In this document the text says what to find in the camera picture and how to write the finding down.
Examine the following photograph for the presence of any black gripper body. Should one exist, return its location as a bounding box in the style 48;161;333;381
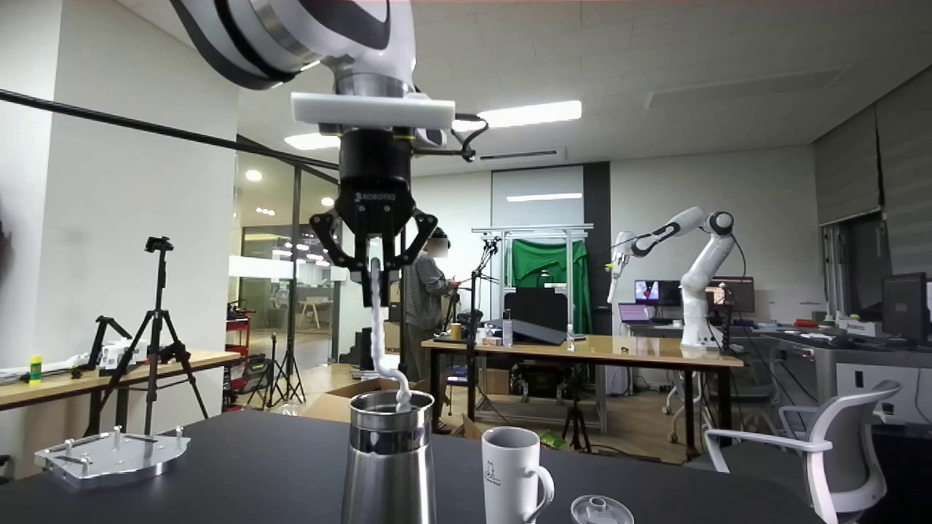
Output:
336;129;416;244

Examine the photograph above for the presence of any white plastic hook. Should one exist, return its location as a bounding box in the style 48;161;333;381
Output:
362;230;415;412

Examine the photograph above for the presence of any silver metal flask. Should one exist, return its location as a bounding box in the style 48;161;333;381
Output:
339;388;438;524

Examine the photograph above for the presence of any person in grey shirt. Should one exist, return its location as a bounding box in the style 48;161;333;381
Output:
399;228;460;438

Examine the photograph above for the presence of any green backdrop screen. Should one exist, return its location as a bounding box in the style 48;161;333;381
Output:
509;240;595;339

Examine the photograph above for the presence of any black tilted screen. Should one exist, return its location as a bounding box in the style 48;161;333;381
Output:
501;288;572;349

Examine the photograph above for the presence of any wooden table with black legs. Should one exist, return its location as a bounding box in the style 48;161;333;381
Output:
422;331;750;465

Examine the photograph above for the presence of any black boom pole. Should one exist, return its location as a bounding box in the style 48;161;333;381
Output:
0;84;343;183

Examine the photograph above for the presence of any lit computer screen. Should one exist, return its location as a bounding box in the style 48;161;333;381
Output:
619;278;683;330

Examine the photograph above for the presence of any white ceramic mug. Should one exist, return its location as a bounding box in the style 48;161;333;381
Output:
477;426;560;524

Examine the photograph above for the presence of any small black tripod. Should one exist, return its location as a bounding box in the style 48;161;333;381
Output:
70;314;135;381

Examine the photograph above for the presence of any clear acrylic tray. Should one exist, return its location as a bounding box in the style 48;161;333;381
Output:
36;426;195;489

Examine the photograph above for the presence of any long wooden bench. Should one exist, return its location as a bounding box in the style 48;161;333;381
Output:
0;346;246;416

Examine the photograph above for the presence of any clear glass lid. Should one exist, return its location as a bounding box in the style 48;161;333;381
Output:
568;493;638;524

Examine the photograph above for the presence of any grey window blind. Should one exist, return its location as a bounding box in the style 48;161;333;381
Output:
814;68;932;279

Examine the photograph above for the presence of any grey lab cabinet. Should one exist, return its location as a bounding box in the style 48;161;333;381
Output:
776;327;932;432

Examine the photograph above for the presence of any white office chair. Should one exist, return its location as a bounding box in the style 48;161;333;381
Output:
700;388;903;524

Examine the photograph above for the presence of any black desktop monitor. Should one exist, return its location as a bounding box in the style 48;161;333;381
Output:
881;272;932;345

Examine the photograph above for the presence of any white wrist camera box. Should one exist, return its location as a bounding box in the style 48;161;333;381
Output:
289;91;458;136

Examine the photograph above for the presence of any black camera stand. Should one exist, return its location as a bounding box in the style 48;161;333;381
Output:
464;230;506;426

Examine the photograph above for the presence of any white metal frame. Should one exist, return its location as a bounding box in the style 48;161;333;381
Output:
473;221;598;345

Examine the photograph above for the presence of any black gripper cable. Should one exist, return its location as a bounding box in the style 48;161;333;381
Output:
412;115;492;167

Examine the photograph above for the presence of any tall black camera tripod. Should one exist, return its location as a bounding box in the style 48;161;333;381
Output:
84;233;212;438

